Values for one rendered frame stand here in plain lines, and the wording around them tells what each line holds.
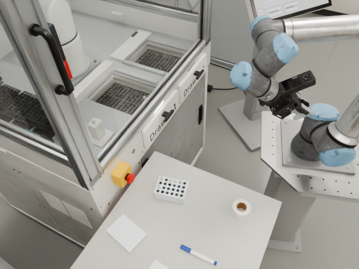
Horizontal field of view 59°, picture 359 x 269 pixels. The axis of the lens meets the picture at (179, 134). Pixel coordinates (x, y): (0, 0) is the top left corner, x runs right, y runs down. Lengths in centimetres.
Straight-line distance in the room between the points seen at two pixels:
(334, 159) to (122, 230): 81
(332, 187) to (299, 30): 67
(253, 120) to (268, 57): 170
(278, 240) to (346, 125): 106
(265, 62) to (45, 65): 56
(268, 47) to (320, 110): 49
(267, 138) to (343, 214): 98
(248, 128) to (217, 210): 135
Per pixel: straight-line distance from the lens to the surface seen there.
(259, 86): 96
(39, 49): 79
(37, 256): 220
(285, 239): 207
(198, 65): 162
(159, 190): 127
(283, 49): 91
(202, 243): 121
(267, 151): 146
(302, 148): 144
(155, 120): 133
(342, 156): 126
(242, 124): 255
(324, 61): 344
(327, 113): 134
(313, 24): 107
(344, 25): 111
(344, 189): 145
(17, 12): 74
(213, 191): 131
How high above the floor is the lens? 188
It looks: 49 degrees down
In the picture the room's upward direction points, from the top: 3 degrees counter-clockwise
